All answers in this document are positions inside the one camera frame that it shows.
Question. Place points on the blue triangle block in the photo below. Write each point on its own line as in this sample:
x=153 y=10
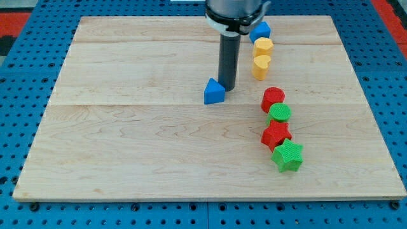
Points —
x=214 y=92

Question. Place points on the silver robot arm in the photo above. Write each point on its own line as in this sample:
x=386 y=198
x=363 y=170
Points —
x=235 y=17

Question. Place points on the yellow heart block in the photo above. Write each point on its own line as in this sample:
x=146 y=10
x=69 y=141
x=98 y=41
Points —
x=260 y=66

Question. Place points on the red star block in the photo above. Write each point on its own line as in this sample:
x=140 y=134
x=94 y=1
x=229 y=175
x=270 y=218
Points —
x=275 y=134

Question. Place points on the red cylinder block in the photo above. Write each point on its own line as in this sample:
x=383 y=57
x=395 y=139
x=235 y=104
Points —
x=271 y=96

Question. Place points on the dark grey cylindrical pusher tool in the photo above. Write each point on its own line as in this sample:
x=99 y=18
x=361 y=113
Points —
x=228 y=61

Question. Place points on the green cylinder block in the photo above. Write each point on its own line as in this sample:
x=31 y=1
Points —
x=279 y=112

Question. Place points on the light wooden board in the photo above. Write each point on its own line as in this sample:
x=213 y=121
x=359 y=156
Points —
x=126 y=121

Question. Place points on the yellow hexagon block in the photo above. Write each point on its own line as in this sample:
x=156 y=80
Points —
x=262 y=46

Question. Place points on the green star block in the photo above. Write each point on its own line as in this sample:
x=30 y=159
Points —
x=288 y=156

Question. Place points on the blue cube block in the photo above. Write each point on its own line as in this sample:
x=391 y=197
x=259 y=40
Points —
x=263 y=30

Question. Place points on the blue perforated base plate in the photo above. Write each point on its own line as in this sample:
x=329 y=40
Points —
x=31 y=67

